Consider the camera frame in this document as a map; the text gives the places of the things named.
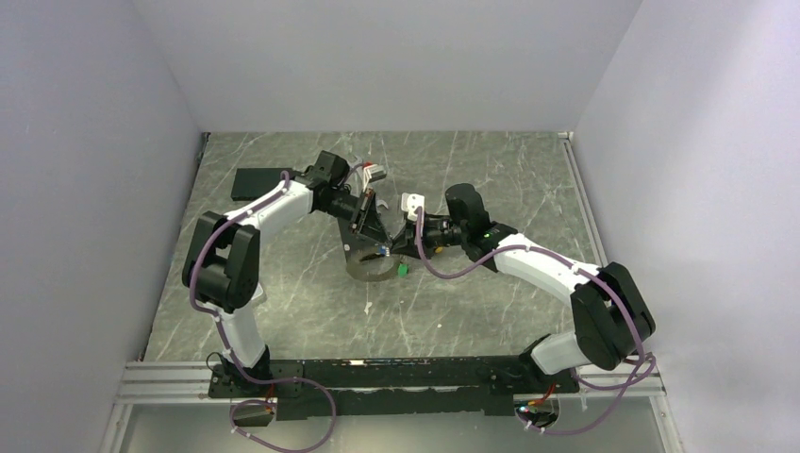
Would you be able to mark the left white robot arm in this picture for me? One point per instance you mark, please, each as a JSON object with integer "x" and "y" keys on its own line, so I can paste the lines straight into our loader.
{"x": 221, "y": 270}

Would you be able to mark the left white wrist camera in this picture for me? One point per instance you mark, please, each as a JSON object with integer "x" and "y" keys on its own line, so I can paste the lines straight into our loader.
{"x": 370, "y": 172}

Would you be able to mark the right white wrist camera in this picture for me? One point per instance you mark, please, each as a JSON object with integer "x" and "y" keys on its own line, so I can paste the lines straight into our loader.
{"x": 411, "y": 204}

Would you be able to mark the black flat pad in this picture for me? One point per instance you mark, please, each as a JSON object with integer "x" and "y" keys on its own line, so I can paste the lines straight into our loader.
{"x": 252, "y": 183}

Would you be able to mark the black network switch box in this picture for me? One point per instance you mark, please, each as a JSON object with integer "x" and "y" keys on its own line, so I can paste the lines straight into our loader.
{"x": 351, "y": 242}

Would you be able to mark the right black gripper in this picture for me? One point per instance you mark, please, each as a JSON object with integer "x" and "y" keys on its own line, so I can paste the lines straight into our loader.
{"x": 405, "y": 242}

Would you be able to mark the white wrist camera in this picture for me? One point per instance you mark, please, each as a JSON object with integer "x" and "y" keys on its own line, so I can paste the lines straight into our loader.
{"x": 411, "y": 204}
{"x": 370, "y": 172}

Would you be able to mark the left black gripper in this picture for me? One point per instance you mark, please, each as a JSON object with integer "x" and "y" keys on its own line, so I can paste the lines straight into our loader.
{"x": 370, "y": 223}

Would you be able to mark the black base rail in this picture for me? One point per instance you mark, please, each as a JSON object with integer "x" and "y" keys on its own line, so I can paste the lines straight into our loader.
{"x": 491, "y": 385}

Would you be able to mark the grey rectangular box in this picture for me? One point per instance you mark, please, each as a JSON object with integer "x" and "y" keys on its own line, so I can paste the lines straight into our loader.
{"x": 258, "y": 294}

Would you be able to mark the silver open-end wrench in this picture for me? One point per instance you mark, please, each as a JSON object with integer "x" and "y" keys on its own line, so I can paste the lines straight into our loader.
{"x": 382, "y": 206}

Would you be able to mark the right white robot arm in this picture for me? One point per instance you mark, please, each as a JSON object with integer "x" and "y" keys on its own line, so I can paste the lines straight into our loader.
{"x": 611, "y": 320}

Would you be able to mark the large grey key ring disc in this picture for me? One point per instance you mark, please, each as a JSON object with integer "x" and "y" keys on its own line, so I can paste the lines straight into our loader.
{"x": 367, "y": 266}

